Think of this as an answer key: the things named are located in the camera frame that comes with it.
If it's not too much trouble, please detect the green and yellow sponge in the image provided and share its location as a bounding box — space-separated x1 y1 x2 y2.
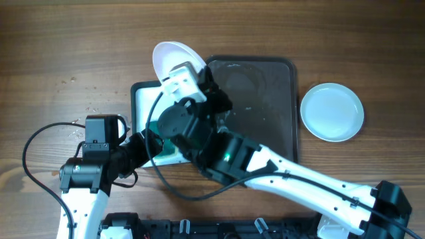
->
149 121 178 159

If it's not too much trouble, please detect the white plate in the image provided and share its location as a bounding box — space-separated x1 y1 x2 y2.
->
152 41 206 83

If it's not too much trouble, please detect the pale grey plate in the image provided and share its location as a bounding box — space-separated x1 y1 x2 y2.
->
299 83 365 143

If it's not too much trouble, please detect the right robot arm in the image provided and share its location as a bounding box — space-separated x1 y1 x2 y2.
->
157 63 412 238

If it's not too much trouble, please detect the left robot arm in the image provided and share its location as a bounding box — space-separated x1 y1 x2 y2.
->
57 115 163 238

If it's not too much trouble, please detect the dark brown serving tray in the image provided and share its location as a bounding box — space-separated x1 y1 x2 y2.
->
206 55 299 163

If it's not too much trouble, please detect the black tray with white water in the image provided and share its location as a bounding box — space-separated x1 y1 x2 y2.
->
131 81 189 166

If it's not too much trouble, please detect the right black cable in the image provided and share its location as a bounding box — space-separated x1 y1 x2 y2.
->
144 91 422 239

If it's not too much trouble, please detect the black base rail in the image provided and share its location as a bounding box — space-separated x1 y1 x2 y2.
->
98 214 320 239

